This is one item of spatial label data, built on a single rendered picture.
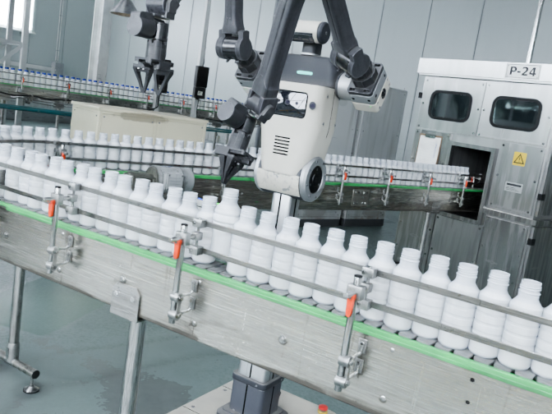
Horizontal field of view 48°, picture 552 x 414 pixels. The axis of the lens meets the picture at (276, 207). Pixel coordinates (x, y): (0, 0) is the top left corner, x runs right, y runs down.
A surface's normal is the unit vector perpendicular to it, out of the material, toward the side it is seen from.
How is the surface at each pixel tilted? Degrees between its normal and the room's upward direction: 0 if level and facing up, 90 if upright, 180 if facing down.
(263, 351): 90
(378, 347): 90
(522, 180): 90
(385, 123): 90
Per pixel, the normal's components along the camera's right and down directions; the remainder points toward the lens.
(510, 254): -0.76, -0.01
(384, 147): 0.62, 0.22
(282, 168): -0.53, 0.06
